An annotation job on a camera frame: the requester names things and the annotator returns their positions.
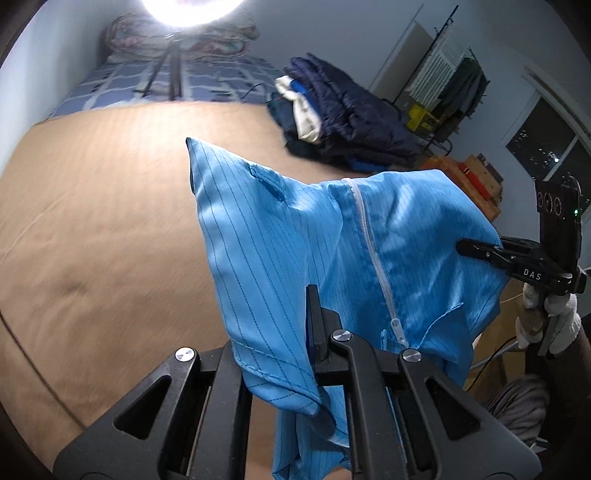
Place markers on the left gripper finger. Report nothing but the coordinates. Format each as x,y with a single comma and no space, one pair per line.
329,358

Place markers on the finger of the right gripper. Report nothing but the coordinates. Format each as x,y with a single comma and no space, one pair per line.
483,251

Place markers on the blue pinstriped garment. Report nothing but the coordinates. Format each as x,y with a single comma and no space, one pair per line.
381,251

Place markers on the right brown sleeve forearm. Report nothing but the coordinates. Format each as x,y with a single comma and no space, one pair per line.
551,403

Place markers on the clothes drying rack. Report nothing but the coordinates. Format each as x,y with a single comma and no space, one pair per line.
449,81

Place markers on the right white-gloved hand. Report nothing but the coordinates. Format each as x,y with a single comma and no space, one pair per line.
554,319

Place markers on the orange wooden box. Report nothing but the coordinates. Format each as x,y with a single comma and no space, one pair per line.
460,174

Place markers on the dark window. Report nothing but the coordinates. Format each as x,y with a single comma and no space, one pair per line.
548,148

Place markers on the yellow crate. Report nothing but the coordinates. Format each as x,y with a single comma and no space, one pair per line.
421,121

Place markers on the dark navy puffer jacket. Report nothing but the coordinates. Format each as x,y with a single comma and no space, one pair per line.
360,132

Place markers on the white folded garment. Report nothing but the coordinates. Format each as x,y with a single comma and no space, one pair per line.
307,118

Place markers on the tan bed blanket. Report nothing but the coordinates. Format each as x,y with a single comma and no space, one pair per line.
103,266

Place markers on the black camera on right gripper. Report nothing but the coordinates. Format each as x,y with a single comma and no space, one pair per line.
559,209

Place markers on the bright ring light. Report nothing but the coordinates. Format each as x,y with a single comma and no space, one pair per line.
181,14

